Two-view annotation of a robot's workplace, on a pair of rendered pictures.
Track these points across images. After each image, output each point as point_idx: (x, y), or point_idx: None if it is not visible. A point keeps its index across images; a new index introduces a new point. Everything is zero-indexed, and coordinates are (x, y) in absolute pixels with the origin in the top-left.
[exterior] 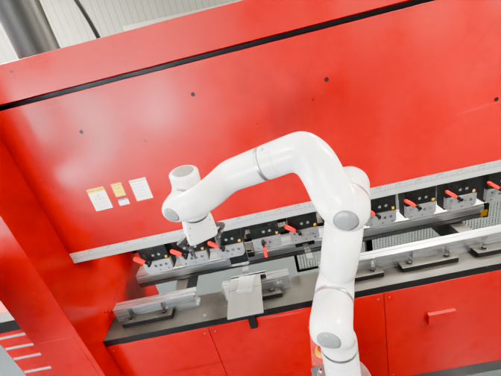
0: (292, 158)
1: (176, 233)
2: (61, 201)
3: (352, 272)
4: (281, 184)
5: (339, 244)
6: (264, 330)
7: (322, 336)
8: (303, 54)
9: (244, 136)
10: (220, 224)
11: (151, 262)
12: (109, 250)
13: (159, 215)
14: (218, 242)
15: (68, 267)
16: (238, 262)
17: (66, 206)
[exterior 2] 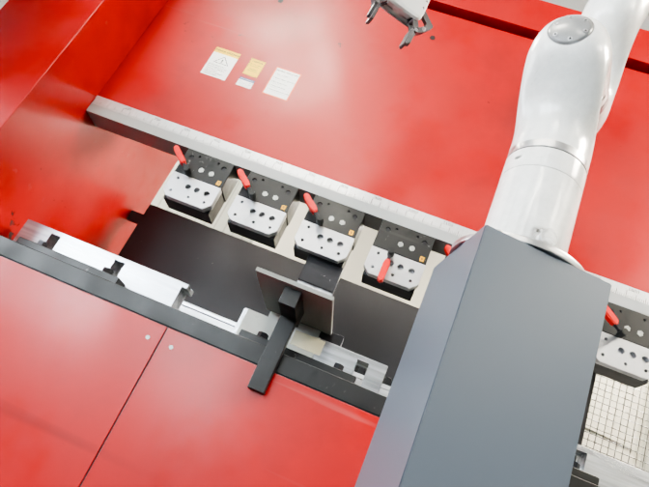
0: None
1: (268, 160)
2: (174, 40)
3: (636, 2)
4: (475, 190)
5: None
6: (266, 421)
7: (562, 19)
8: None
9: (462, 105)
10: (428, 19)
11: (190, 173)
12: (153, 124)
13: (271, 125)
14: (410, 33)
15: (81, 98)
16: (313, 283)
17: (173, 46)
